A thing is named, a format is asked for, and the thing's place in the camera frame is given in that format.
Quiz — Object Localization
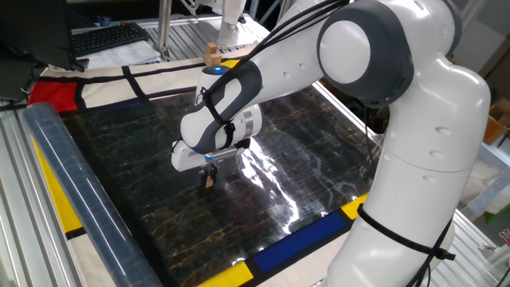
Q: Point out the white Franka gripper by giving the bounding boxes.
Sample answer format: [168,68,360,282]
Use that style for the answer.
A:
[171,139,240,189]

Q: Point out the large light wooden block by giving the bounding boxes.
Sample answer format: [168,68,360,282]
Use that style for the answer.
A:
[202,52,223,68]

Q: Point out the black marble pattern mat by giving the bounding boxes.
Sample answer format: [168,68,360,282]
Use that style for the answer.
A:
[61,85,383,287]

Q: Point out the rolled clear plastic film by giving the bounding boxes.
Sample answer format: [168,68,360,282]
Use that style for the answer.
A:
[22,102,163,287]

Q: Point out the Mondrian pattern cloth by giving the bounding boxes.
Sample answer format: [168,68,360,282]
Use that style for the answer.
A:
[28,41,371,287]

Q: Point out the white paper sheets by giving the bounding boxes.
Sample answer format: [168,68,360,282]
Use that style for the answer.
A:
[77,39,163,71]

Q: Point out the black computer keyboard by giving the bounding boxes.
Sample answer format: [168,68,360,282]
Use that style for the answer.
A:
[71,22,151,58]

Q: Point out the black monitor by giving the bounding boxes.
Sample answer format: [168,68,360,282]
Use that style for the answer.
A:
[0,0,87,73]

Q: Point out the green plastic piece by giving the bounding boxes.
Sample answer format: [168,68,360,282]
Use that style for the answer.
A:
[484,202,510,224]

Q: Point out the small open cardboard box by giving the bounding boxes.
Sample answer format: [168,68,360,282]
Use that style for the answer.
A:
[482,97,510,145]

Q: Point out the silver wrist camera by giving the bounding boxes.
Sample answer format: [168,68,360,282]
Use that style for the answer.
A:
[204,145,250,163]

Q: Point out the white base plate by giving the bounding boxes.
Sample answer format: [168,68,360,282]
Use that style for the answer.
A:
[197,15,272,52]

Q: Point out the aluminium frame post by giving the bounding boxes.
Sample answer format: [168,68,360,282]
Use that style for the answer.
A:
[156,0,174,61]

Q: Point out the black arm cable harness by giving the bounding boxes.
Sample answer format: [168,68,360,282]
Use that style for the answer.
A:
[198,0,457,287]

